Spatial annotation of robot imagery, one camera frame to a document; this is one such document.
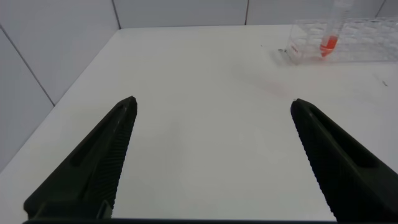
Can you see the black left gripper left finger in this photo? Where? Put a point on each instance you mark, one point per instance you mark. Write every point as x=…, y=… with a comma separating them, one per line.
x=93, y=168

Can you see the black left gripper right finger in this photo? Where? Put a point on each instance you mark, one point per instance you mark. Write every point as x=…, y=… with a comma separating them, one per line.
x=348, y=174

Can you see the test tube with red pigment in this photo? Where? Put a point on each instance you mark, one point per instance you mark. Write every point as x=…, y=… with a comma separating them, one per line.
x=329, y=43

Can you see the clear plastic test tube rack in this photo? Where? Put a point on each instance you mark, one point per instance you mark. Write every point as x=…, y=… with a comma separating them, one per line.
x=363, y=40

